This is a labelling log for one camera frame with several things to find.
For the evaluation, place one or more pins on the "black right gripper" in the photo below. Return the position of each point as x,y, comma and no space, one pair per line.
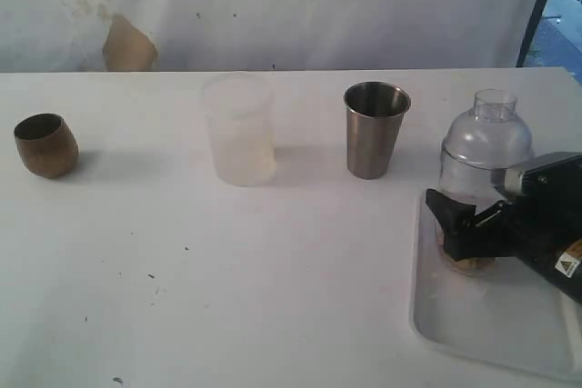
508,227

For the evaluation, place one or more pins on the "clear dome shaker lid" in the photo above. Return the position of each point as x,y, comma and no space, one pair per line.
489,136

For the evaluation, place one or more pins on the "stainless steel cup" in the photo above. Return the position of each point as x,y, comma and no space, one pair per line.
374,114

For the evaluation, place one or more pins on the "brown wooden cup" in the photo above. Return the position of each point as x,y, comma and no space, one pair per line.
46,145

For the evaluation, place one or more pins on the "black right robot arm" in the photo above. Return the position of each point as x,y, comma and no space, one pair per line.
562,268

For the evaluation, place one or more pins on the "clear plastic tray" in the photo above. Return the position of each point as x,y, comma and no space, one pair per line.
505,315

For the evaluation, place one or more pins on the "frosted plastic cup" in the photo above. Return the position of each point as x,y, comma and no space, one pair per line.
238,112

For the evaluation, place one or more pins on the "dark window frame post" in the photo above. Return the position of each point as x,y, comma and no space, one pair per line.
529,34

